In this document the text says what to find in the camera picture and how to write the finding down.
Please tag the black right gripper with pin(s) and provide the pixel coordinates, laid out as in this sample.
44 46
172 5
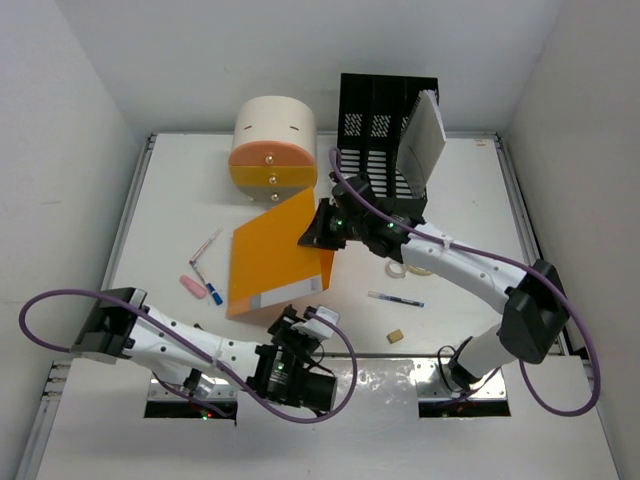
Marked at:
316 234

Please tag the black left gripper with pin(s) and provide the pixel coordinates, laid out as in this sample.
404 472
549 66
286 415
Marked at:
282 326

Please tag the orange notebook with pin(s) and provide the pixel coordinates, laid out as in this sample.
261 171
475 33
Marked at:
267 265

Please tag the cream round drawer cabinet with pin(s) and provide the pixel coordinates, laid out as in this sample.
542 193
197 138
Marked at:
274 146

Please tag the black mesh file organizer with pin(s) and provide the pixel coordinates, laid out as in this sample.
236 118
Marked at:
374 112

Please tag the white spiral manual booklet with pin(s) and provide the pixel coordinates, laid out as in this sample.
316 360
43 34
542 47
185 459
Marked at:
422 143

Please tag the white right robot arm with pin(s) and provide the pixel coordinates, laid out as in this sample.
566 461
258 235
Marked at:
531 315

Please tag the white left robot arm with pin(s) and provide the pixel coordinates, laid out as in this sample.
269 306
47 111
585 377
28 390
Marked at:
121 325

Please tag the clear tape roll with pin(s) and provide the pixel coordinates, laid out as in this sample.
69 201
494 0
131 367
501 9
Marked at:
395 270

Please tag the beige masking tape roll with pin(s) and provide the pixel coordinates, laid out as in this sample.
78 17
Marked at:
418 271

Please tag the clear red pen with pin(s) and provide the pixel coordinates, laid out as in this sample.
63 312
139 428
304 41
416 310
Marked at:
201 250

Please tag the white blue marker pen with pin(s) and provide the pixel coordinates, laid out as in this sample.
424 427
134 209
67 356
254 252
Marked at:
207 284

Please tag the blue gel pen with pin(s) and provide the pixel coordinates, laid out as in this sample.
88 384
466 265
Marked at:
395 299

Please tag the pink eraser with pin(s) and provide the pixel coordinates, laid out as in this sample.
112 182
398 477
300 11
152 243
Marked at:
193 287

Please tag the tan eraser block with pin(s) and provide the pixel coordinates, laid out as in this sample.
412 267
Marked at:
395 336

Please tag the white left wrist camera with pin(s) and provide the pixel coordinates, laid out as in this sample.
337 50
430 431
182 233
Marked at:
316 322

